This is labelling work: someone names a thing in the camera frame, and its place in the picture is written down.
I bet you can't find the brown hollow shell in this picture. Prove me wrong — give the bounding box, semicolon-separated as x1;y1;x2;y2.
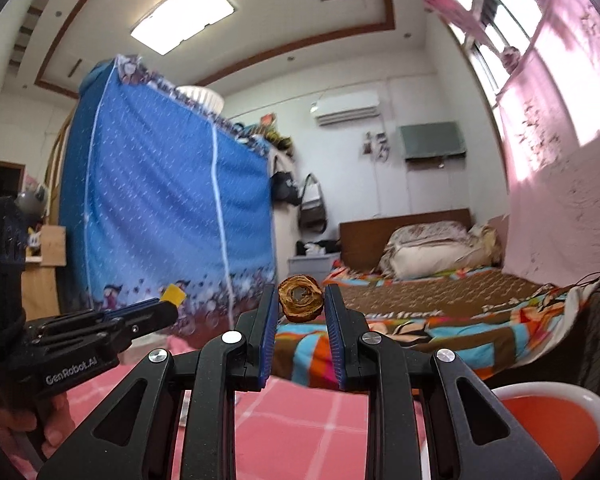
277;275;326;324

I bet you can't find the rectangular ceiling light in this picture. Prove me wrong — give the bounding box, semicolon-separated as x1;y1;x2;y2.
130;0;237;54

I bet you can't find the grey nightstand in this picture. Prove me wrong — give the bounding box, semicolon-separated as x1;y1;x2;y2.
286;252;342;291

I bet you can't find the black item on nightstand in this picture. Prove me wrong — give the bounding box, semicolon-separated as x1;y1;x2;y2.
295;239;342;256

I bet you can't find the yellowish crumpled cloth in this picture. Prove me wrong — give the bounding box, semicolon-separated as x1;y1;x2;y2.
470;225;503;266

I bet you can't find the orange bin with white rim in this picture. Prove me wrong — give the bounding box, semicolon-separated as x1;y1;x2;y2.
490;382;600;461

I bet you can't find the arched wooden frame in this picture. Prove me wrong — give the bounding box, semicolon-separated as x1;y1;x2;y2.
45;110;76;221

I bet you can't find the white air conditioner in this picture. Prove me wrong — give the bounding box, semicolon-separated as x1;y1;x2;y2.
310;91;382;127

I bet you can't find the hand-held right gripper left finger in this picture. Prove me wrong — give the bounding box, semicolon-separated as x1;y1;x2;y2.
36;284;277;480

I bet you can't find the white plastic basket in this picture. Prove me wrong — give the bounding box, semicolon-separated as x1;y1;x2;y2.
176;86;224;113

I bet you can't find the grey plush toy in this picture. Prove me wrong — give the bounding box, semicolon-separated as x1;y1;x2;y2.
15;190;48;226

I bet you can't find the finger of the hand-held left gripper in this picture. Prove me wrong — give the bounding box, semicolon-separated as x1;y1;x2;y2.
100;302;179;350
95;297;163;323

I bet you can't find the grey wall television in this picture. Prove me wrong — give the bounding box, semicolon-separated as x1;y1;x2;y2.
399;121;467;162

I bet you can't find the pink checked blanket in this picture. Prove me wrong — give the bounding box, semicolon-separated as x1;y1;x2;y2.
10;335;431;480

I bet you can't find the brown and white tote bag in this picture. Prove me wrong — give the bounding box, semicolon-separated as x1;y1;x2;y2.
297;173;328;233

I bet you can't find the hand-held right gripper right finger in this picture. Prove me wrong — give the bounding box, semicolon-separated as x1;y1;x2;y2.
324;284;573;480

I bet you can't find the black handbag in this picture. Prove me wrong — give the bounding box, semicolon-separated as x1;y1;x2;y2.
270;155;303;206

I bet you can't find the light wooden cabinet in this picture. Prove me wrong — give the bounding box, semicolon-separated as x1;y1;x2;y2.
22;255;63;321

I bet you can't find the small yellow scrap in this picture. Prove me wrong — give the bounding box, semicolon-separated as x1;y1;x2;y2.
161;282;187;309

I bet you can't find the brown colourful bed sheet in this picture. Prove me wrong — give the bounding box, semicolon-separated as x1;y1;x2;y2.
272;265;593;388

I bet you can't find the wooden bed headboard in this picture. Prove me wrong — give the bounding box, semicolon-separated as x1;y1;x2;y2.
340;207;473;268

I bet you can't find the blue dotted fabric wardrobe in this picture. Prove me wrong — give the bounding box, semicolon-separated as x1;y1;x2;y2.
59;55;278;351

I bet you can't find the person's left hand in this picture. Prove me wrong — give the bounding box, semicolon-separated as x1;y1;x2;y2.
0;392;76;461

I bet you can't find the floral patterned pillow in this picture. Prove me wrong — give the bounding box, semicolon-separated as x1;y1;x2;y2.
387;221;473;252

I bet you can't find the beige wardrobe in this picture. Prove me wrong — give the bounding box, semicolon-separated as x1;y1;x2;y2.
267;152;301;281

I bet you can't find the colourful clutter pile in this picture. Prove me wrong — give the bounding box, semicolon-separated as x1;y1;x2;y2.
235;112;296;158

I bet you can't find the pink hanging sheet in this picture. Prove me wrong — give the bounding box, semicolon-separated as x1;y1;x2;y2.
495;0;600;286

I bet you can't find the cream pillow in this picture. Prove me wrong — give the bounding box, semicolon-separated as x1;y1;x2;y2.
380;242;496;281

